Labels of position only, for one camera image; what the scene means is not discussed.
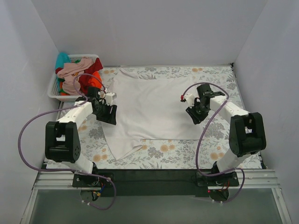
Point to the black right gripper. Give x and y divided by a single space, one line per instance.
196 114

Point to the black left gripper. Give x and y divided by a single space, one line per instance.
107 113

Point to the white t shirt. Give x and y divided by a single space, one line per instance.
148 110

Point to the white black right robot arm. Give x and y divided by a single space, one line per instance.
246 131

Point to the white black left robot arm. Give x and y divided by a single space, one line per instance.
62 143

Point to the orange t shirt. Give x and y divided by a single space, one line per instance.
95 80

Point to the green garment in basket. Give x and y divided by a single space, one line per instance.
60 88

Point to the white plastic laundry basket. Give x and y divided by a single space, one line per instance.
53 87

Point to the pink t shirt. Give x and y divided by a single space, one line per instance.
69 74

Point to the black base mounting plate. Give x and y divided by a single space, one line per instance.
153 182

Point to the teal t shirt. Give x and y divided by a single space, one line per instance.
62 58

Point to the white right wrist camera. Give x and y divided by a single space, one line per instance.
188 98

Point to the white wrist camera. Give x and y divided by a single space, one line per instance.
188 98
108 98

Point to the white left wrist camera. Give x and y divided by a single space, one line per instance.
108 98

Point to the aluminium frame rail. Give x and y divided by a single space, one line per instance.
54 180

